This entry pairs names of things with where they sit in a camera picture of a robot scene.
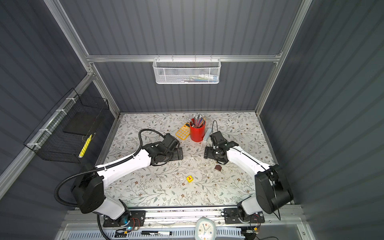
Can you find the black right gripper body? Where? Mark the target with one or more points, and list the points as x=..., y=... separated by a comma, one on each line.
x=212, y=153

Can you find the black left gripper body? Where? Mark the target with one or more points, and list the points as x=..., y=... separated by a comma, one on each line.
x=174, y=155

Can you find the yellow letter cube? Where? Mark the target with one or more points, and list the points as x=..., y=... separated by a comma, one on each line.
x=190, y=179

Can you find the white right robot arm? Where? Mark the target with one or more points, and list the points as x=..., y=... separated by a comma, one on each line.
x=272, y=189

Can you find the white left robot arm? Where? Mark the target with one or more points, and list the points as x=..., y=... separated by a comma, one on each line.
x=89, y=189

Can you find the grey flat eraser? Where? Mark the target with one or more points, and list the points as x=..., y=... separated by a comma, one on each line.
x=207, y=135

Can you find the yellow calculator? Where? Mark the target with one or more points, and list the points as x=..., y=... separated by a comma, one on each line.
x=184, y=132

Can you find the red pen cup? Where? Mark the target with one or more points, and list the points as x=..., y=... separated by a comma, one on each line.
x=197, y=130

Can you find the bundle of pens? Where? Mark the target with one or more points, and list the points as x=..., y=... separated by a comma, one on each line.
x=198, y=120

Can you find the white analog clock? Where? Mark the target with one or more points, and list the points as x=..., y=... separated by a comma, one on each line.
x=205, y=229

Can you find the black marker pen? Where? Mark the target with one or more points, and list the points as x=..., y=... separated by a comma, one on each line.
x=157, y=233

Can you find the yellow highlighter pen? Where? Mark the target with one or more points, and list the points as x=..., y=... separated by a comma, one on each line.
x=85, y=146

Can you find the black foam pad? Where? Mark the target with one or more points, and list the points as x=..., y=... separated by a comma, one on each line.
x=83, y=124

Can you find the white wire basket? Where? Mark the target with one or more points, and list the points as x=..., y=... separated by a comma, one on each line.
x=183, y=73

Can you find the black wire basket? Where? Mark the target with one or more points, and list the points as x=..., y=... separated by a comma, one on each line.
x=67, y=134

